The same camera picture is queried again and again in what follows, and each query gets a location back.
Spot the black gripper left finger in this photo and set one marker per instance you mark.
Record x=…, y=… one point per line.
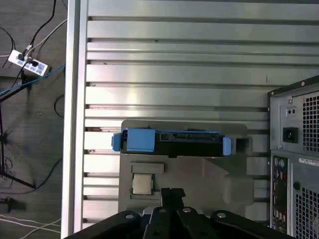
x=129, y=224

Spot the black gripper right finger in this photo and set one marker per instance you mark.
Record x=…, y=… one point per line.
x=199, y=224

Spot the hard disk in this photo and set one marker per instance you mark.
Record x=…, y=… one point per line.
x=139, y=142

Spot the silver CPU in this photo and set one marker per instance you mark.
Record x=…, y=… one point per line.
x=142, y=183

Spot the grey parts rack plate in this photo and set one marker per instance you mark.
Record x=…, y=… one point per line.
x=199, y=171

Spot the black tripod stand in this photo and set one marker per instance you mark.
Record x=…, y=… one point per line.
x=1, y=119

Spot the white power strip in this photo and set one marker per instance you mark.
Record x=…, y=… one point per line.
x=17, y=58

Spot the aluminium table edge rail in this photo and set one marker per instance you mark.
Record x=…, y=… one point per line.
x=74, y=119

